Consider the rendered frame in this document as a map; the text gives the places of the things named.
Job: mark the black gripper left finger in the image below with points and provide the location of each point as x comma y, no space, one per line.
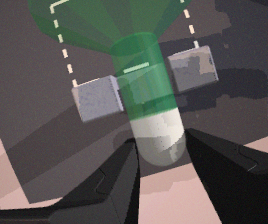
109,196

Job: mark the dark grey mat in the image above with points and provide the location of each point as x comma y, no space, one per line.
52,151

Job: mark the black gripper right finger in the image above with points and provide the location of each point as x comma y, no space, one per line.
234,176

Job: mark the green glass bottle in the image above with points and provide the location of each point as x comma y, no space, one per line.
128,30

